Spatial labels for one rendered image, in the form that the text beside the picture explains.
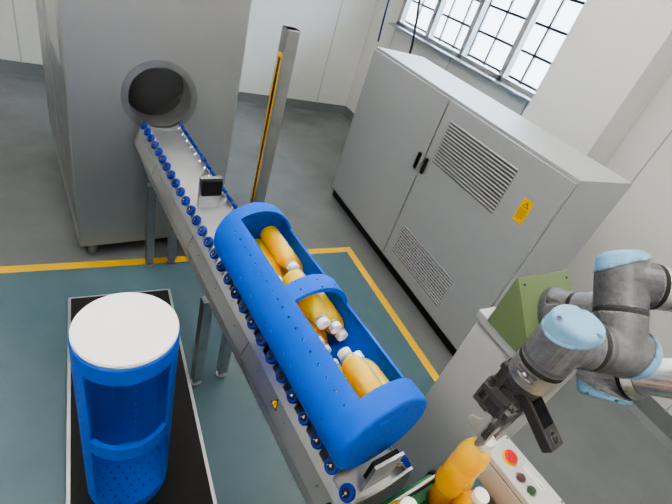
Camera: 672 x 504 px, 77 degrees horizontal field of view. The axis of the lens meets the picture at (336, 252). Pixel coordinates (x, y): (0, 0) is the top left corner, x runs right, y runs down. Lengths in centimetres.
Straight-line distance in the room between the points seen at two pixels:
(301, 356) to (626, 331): 73
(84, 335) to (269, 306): 49
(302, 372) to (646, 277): 79
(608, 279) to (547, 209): 161
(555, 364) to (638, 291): 21
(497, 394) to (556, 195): 168
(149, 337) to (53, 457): 112
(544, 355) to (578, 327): 8
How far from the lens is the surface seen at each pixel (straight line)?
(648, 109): 376
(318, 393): 112
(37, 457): 235
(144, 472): 207
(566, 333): 82
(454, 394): 193
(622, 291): 93
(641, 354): 93
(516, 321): 161
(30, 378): 258
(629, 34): 361
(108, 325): 135
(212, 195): 198
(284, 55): 200
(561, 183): 249
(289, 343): 119
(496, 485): 134
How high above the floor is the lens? 204
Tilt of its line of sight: 35 degrees down
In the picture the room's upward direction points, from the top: 20 degrees clockwise
